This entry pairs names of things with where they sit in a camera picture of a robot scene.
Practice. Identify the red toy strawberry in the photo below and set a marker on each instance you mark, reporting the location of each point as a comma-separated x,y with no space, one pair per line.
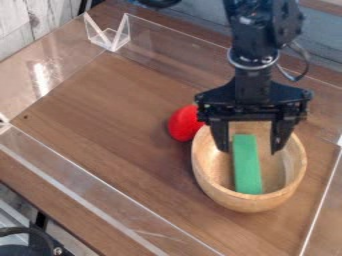
183,124

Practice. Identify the green rectangular block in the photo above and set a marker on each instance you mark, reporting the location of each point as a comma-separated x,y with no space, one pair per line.
247,176

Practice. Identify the black clamp with screw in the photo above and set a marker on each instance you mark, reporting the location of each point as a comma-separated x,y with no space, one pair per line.
44,245

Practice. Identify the brown wooden bowl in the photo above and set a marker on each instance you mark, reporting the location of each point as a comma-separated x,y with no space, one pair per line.
282,169

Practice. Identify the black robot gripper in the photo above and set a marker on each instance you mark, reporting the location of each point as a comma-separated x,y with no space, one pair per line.
251,97

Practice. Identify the clear acrylic front barrier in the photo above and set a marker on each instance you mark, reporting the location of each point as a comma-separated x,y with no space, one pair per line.
107,219

